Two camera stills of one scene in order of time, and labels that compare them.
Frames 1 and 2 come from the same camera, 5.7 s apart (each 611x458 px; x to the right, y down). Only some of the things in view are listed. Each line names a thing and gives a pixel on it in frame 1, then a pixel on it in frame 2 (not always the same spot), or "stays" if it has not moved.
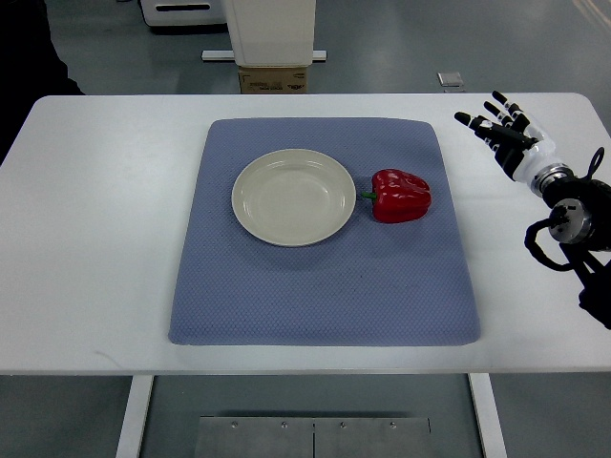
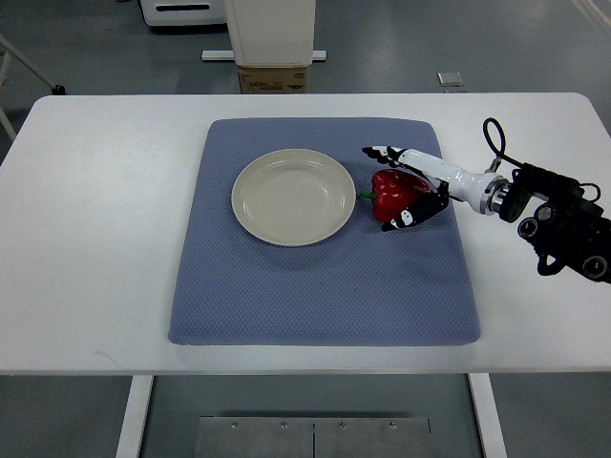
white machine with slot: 183,12 stays
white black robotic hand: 517,146 → 485,194
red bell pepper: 398,197 stays
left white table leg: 134,428 stays
